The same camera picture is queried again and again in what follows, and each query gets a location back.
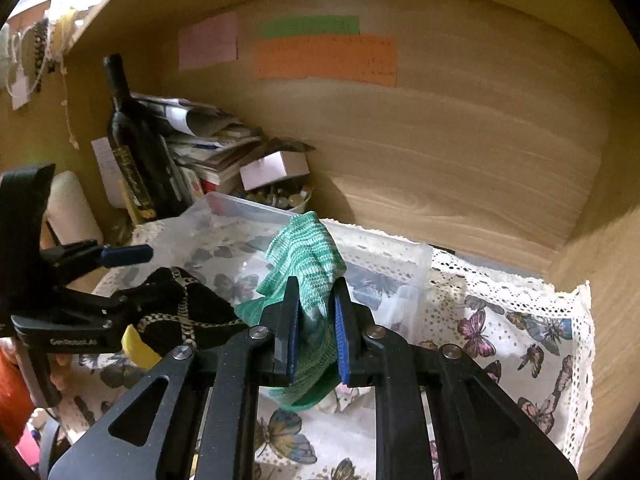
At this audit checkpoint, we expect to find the black chain pouch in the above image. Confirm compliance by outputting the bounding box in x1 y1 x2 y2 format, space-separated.
113 268 247 368

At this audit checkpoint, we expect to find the green knitted cloth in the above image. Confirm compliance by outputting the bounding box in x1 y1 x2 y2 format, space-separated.
235 211 346 411

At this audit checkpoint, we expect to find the yellow sponge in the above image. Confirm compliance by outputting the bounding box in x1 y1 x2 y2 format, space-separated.
122 325 162 370

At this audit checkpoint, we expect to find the left hand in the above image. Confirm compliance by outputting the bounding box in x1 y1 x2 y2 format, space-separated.
0 339 74 411

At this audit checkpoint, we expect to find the pink mug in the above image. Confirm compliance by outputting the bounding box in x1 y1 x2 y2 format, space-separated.
40 170 104 249

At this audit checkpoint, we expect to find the dark wine bottle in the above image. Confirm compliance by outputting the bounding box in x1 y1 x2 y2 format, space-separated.
103 54 186 221

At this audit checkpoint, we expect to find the white note paper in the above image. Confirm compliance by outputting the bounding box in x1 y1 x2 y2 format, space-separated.
91 136 126 209

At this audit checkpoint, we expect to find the clear plastic storage box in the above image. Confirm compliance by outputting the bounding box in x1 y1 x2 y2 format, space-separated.
152 193 432 341

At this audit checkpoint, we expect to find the stack of magazines and papers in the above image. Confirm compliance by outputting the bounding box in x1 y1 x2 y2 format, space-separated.
134 93 314 183

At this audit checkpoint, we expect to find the bowl of small items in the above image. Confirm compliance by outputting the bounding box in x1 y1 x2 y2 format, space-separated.
244 185 314 214

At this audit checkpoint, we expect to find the butterfly print lace tablecloth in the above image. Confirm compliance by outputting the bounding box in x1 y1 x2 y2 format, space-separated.
49 216 597 480

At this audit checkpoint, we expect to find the small white cardboard box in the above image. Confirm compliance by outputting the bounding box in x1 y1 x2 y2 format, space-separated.
240 151 309 191

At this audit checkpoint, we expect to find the pink sticky note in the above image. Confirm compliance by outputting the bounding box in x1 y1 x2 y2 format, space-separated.
178 12 238 70

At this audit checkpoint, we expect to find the orange sticky note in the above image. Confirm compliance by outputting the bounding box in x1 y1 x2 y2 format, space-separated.
253 35 397 87

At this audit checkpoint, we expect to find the green sticky note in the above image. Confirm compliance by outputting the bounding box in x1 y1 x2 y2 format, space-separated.
259 14 360 40

